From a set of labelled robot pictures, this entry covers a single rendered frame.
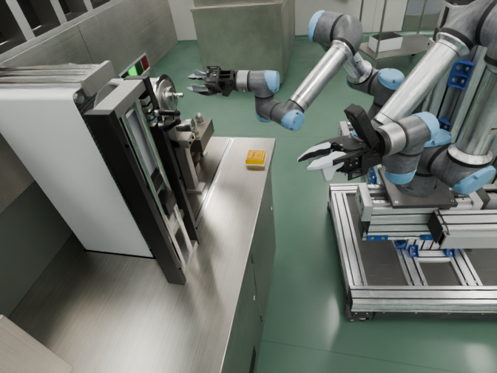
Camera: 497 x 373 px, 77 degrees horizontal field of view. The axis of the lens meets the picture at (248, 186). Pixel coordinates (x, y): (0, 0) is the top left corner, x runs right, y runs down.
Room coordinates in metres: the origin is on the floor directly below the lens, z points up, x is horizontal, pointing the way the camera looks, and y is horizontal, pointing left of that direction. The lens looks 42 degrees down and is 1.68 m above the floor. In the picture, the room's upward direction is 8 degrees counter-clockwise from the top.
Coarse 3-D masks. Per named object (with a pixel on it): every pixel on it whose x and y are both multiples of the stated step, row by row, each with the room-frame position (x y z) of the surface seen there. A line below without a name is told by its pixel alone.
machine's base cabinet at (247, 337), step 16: (272, 208) 1.13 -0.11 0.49; (272, 224) 1.10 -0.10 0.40; (256, 240) 0.77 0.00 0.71; (272, 240) 1.07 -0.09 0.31; (256, 256) 0.74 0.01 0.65; (272, 256) 1.04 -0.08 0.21; (256, 272) 0.71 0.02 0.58; (256, 288) 0.68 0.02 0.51; (240, 304) 0.50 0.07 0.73; (256, 304) 0.64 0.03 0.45; (240, 320) 0.47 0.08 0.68; (256, 320) 0.61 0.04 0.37; (240, 336) 0.45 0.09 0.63; (256, 336) 0.58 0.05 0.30; (240, 352) 0.42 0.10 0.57; (256, 352) 0.54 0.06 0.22; (240, 368) 0.39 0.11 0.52; (256, 368) 0.51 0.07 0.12
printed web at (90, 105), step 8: (112, 80) 0.99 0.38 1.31; (120, 80) 0.98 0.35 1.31; (152, 80) 0.94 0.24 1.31; (88, 96) 0.67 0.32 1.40; (96, 96) 0.67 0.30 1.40; (80, 104) 0.66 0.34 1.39; (88, 104) 0.66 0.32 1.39; (80, 112) 0.65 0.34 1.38; (88, 128) 0.64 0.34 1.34; (96, 144) 0.64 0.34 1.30; (104, 160) 0.64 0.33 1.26; (112, 176) 0.64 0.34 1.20; (128, 208) 0.64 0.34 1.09; (144, 240) 0.64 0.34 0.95
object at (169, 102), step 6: (168, 90) 0.92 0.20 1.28; (174, 90) 0.96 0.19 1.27; (162, 96) 0.91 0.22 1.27; (168, 96) 0.91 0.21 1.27; (174, 96) 0.95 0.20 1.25; (162, 102) 0.90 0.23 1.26; (168, 102) 0.90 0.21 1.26; (174, 102) 0.94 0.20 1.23; (168, 108) 0.90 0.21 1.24; (174, 108) 0.93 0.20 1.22
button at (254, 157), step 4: (248, 152) 1.05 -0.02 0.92; (252, 152) 1.05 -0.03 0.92; (256, 152) 1.04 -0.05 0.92; (260, 152) 1.04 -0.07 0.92; (264, 152) 1.04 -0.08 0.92; (248, 156) 1.02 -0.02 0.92; (252, 156) 1.02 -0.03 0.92; (256, 156) 1.02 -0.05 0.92; (260, 156) 1.01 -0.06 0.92; (264, 156) 1.03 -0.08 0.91; (248, 160) 1.00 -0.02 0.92; (252, 160) 1.00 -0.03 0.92; (256, 160) 0.99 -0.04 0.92; (260, 160) 0.99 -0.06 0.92
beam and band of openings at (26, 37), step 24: (0, 0) 0.98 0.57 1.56; (24, 0) 1.13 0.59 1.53; (48, 0) 1.13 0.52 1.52; (72, 0) 1.28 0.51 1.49; (96, 0) 1.43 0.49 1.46; (120, 0) 1.48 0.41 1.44; (0, 24) 0.99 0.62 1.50; (24, 24) 1.00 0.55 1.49; (48, 24) 1.14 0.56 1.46; (72, 24) 1.17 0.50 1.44; (0, 48) 0.94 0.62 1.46; (24, 48) 0.96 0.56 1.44
